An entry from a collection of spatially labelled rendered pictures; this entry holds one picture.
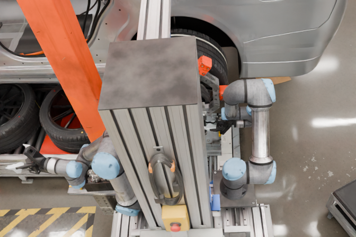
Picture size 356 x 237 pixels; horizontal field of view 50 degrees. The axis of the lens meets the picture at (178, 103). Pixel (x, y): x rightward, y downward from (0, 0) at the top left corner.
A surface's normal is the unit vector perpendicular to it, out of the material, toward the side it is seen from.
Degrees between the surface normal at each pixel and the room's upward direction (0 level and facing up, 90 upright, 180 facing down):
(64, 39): 90
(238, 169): 8
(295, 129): 0
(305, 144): 0
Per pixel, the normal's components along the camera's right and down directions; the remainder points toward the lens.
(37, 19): -0.06, 0.78
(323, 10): 0.15, 0.76
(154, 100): -0.11, -0.62
